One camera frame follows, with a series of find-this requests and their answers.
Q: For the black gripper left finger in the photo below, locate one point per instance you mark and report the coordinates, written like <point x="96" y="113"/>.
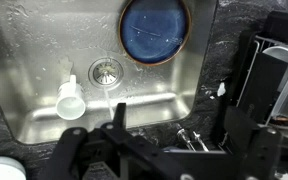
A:
<point x="77" y="156"/>

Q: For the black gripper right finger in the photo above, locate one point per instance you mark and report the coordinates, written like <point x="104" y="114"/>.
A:
<point x="260" y="150"/>

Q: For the small white mug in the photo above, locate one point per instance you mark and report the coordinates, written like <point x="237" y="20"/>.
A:
<point x="70" y="106"/>

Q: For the black dish rack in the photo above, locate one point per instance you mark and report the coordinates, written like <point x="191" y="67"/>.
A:
<point x="250" y="100"/>

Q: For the small chrome side tap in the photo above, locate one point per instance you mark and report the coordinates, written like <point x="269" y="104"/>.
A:
<point x="200" y="140"/>

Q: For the small white scrap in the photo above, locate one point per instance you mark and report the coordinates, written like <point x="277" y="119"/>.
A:
<point x="221" y="89"/>

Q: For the white bowl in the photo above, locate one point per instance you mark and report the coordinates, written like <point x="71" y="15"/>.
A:
<point x="0" y="170"/>

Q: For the round metal sink drain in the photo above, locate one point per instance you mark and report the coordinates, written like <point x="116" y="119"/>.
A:
<point x="105" y="71"/>

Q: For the stainless steel sink basin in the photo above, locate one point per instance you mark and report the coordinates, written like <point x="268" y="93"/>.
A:
<point x="34" y="50"/>

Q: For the blue plate without rim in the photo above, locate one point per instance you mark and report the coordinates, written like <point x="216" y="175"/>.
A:
<point x="154" y="30"/>

